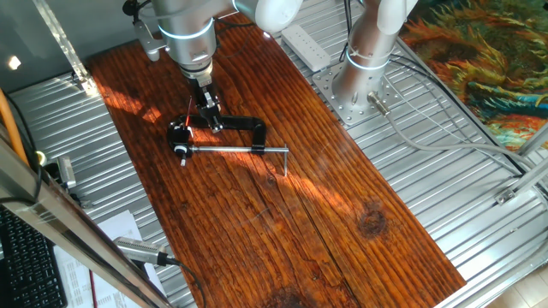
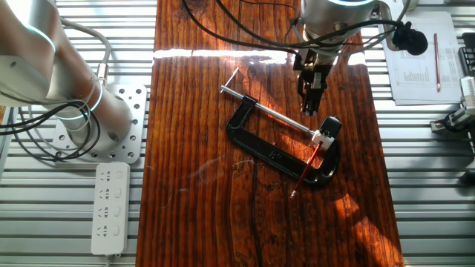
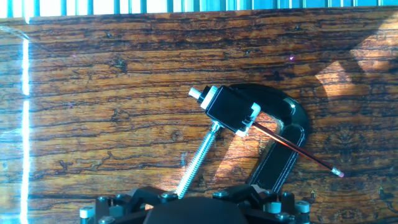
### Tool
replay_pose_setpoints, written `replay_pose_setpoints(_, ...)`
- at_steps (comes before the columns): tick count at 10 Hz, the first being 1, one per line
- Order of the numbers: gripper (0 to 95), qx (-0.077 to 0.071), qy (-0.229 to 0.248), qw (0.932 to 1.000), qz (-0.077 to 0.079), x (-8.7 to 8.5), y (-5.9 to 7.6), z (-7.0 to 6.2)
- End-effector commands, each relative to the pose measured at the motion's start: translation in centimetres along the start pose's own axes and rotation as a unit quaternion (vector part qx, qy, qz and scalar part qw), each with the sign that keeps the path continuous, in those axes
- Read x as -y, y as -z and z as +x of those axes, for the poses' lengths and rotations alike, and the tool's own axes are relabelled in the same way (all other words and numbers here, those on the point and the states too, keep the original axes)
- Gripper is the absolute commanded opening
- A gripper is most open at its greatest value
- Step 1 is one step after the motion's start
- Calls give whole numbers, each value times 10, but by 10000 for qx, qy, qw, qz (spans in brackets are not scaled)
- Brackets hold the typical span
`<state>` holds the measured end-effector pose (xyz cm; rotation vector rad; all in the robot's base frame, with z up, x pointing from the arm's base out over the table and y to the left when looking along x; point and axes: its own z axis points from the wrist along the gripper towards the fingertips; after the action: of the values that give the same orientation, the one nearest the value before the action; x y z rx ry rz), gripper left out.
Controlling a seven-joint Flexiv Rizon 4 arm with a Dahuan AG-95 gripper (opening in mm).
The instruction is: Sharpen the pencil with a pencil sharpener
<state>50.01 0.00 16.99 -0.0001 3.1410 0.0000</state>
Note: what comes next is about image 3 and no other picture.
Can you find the red pencil with eraser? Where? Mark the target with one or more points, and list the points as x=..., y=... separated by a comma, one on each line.
x=295, y=148

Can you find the black C-clamp with steel screw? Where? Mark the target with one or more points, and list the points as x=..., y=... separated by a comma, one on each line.
x=280, y=161

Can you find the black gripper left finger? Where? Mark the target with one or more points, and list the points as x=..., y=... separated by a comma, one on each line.
x=124, y=205

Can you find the brown wooden board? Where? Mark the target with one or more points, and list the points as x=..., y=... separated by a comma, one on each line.
x=93, y=109

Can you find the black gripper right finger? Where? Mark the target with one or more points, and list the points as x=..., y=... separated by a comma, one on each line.
x=276, y=208

